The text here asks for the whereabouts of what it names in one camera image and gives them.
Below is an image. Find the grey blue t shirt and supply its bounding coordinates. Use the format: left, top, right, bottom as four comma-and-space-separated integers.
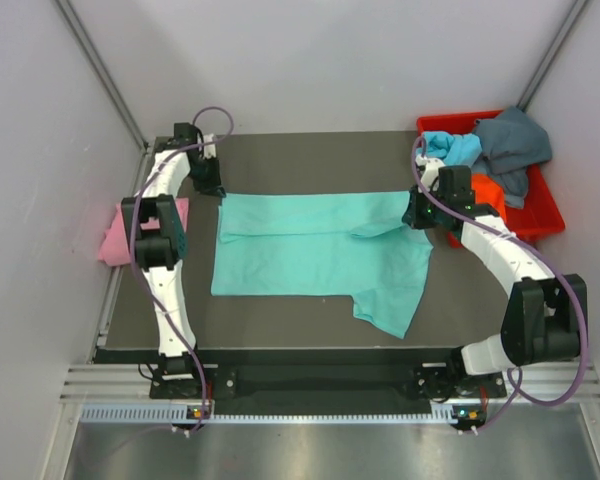
471, 106, 553, 210

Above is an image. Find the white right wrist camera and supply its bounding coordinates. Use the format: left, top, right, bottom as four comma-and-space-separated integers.
415, 154, 445, 191

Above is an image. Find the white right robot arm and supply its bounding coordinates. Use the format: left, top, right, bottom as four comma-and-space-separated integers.
403, 156, 589, 396

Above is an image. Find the grey slotted cable duct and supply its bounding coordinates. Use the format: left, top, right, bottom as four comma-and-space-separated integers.
80, 404, 480, 425

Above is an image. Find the teal t shirt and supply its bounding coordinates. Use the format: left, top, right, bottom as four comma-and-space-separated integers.
211, 191, 433, 338

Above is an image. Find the red plastic bin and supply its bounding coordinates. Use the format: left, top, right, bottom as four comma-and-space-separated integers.
416, 110, 565, 243

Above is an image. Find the aluminium frame rail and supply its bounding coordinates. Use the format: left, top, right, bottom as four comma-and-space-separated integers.
59, 360, 600, 405

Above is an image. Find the light blue t shirt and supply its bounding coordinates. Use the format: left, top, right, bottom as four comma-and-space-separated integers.
417, 131, 482, 167

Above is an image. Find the pink folded t shirt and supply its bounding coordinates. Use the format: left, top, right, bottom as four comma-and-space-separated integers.
97, 198, 189, 267

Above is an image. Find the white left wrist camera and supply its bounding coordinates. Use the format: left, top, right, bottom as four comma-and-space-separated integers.
201, 134, 219, 160

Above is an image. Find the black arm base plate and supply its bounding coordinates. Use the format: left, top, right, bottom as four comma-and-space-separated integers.
149, 363, 508, 404

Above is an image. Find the orange t shirt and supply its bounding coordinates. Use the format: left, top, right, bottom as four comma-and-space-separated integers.
447, 173, 508, 236

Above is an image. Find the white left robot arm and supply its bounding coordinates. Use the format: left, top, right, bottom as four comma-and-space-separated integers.
121, 123, 226, 397

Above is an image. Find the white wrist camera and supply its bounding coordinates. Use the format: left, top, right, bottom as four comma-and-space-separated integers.
201, 134, 219, 160
415, 154, 445, 191

